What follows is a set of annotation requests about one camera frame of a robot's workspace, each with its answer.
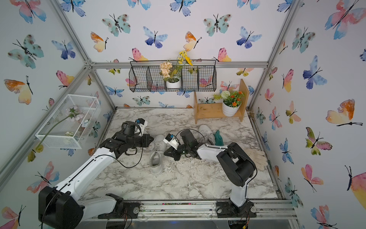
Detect pink artificial flower stem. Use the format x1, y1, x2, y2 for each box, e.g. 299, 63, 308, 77
27, 106, 84, 162

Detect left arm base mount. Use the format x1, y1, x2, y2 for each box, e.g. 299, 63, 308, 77
98, 193, 141, 219

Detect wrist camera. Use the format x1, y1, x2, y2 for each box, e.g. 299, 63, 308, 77
135, 118, 148, 136
163, 134, 180, 150

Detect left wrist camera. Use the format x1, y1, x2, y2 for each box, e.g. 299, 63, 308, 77
135, 118, 148, 136

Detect white wire mesh basket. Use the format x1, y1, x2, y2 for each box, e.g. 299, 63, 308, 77
35, 94, 101, 149

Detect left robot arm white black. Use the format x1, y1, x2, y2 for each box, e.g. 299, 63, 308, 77
38, 118, 154, 229

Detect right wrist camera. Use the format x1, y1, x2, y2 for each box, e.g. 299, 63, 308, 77
163, 134, 180, 150

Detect beige work glove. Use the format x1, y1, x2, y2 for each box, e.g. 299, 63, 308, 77
245, 149, 268, 171

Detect white pot peach flowers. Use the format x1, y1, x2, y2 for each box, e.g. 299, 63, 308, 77
160, 50, 193, 89

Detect white sneaker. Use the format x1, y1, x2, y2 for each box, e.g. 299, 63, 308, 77
149, 135, 166, 176
198, 125, 216, 145

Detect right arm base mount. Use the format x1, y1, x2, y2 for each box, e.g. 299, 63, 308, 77
216, 200, 257, 218

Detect black wire wall basket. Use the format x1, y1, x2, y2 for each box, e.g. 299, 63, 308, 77
126, 59, 217, 93

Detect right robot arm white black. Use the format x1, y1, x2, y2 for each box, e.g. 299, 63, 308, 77
163, 129, 257, 208

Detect aluminium front rail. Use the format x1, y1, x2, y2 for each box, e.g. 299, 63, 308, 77
78, 199, 299, 229

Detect wooden shelf stand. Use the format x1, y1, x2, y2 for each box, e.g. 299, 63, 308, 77
193, 79, 249, 124

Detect white pot orange flowers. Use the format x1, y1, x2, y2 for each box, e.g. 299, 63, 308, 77
213, 90, 245, 117

